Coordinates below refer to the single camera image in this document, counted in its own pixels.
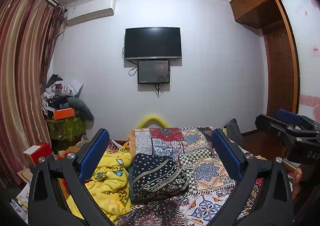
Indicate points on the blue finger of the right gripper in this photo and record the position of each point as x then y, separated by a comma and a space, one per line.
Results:
288, 117

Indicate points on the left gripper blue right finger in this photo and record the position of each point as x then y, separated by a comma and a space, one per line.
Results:
272, 206

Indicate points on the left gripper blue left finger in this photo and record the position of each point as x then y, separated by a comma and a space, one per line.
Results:
47, 204

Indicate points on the navy patterned hooded robe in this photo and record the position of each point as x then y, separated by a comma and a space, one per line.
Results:
153, 178

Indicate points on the right hand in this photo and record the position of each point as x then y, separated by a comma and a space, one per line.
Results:
297, 178

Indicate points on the colourful patchwork bedspread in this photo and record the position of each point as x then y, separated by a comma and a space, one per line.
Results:
209, 184

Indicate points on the red white small box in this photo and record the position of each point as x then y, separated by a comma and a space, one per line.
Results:
33, 153

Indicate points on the yellow cartoon blanket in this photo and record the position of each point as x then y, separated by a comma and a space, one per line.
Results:
109, 185

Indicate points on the orange shoe box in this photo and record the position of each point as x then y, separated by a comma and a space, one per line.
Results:
64, 113

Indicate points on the clutter pile of items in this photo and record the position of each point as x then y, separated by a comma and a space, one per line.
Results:
56, 94

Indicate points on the dark grey neck pillow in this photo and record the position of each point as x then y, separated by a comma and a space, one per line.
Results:
81, 107

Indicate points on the brown wooden wardrobe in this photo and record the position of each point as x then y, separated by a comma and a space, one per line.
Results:
282, 61

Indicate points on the yellow curved pillow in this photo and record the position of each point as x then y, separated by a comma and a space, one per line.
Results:
152, 119

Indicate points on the striped red curtain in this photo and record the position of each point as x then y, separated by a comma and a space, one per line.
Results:
29, 31

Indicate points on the white air conditioner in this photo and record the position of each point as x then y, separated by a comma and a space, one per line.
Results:
90, 11

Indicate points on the small wall monitor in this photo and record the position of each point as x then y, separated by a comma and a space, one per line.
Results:
154, 72

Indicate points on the large black wall television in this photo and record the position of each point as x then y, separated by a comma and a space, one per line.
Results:
152, 43

